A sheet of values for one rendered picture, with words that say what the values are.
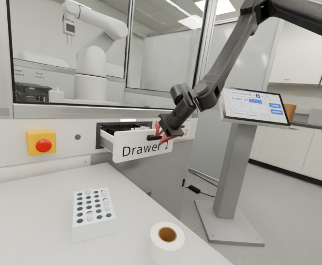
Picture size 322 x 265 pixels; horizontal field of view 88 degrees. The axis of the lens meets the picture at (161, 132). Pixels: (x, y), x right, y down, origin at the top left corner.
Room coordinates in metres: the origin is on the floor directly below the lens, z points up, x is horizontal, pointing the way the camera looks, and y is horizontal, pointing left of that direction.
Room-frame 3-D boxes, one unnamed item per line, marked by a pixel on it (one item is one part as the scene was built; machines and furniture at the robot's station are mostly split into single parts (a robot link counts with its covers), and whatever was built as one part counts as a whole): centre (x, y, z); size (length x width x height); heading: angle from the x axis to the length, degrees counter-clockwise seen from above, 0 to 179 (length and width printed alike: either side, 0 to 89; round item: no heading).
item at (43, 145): (0.47, 0.35, 0.88); 0.04 x 0.03 x 0.04; 135
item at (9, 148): (1.11, 0.46, 0.87); 1.02 x 0.95 x 0.14; 135
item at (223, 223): (1.35, -0.69, 0.51); 0.50 x 0.45 x 1.02; 4
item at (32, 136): (0.50, 0.37, 0.88); 0.07 x 0.05 x 0.07; 135
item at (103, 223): (0.34, 0.14, 0.78); 0.12 x 0.08 x 0.04; 27
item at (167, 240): (0.28, -0.04, 0.78); 0.07 x 0.07 x 0.04
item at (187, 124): (0.96, -0.08, 0.87); 0.29 x 0.02 x 0.11; 135
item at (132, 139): (0.64, 0.05, 0.87); 0.29 x 0.02 x 0.11; 135
